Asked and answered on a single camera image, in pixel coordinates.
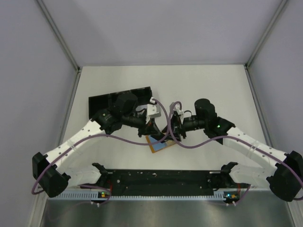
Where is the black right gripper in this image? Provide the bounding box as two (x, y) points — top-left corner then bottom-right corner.
(162, 114), (207, 142)

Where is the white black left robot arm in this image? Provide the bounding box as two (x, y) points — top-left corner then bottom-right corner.
(32, 92), (167, 198)

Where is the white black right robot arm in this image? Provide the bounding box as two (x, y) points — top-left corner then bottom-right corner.
(167, 98), (303, 202)

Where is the black credit card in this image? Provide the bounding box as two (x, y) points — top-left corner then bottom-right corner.
(149, 134), (165, 142)

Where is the aluminium frame post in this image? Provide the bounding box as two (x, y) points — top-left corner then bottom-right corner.
(35, 0), (82, 71)
(244, 0), (291, 69)

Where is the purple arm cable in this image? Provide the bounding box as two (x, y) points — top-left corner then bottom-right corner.
(32, 98), (172, 209)
(167, 101), (303, 206)

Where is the black three-compartment tray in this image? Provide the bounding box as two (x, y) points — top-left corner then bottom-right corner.
(88, 87), (152, 119)

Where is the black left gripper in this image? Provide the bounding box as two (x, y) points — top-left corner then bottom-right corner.
(122, 112), (160, 137)

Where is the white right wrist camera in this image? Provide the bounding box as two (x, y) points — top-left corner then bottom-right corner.
(170, 101), (184, 118)

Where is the yellow leather card holder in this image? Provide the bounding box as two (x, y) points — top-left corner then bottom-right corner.
(145, 136), (176, 153)

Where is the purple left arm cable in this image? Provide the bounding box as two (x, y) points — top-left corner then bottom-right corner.
(32, 98), (172, 209)

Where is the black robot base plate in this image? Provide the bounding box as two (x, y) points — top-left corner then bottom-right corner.
(87, 168), (248, 197)

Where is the aluminium frame post left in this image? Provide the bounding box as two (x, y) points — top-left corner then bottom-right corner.
(35, 0), (82, 71)

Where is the aluminium frame post right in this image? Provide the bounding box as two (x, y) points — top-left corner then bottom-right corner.
(244, 0), (291, 69)

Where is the grey slotted cable duct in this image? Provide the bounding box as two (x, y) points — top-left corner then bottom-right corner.
(58, 191), (239, 201)

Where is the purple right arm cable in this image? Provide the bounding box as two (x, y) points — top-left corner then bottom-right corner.
(167, 101), (303, 206)

